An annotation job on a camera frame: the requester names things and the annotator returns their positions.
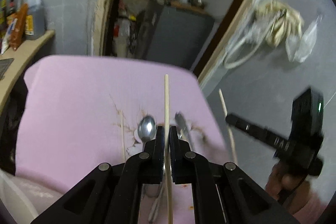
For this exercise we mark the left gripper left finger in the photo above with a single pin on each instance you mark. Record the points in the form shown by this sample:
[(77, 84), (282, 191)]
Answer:
[(110, 193)]

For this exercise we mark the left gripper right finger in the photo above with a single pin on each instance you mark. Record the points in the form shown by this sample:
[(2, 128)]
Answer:
[(222, 193)]

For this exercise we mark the wooden chopstick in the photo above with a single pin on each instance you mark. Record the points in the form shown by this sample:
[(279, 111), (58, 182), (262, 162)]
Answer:
[(230, 133), (168, 178)]

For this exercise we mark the steel spoon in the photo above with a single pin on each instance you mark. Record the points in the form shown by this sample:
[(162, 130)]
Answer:
[(146, 130)]

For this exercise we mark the steel fork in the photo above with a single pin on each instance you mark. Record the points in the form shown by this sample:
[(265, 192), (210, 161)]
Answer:
[(183, 129)]

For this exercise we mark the right hand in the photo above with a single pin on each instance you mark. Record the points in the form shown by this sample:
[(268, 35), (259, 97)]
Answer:
[(300, 188)]

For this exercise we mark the pink floral tablecloth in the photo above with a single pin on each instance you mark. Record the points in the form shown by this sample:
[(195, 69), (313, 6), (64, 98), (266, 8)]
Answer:
[(71, 122)]

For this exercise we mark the clear plastic bag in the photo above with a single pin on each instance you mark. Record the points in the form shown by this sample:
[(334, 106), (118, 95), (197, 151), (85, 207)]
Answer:
[(298, 49)]

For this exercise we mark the cream rubber gloves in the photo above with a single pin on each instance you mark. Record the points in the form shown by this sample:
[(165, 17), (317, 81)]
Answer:
[(285, 21)]

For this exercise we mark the grey refrigerator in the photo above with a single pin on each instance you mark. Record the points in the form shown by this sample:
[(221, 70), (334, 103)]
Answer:
[(172, 36)]

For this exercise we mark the beige countertop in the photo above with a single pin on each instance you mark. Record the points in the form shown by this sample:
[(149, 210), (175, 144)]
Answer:
[(21, 58)]

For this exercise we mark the large soy sauce jug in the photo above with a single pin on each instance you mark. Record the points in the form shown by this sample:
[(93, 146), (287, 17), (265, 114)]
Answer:
[(35, 20)]

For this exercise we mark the orange spice packet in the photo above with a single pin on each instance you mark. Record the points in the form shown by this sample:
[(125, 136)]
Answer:
[(18, 27)]

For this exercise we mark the wooden door frame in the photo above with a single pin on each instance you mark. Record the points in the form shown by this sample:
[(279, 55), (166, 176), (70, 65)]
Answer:
[(213, 53)]

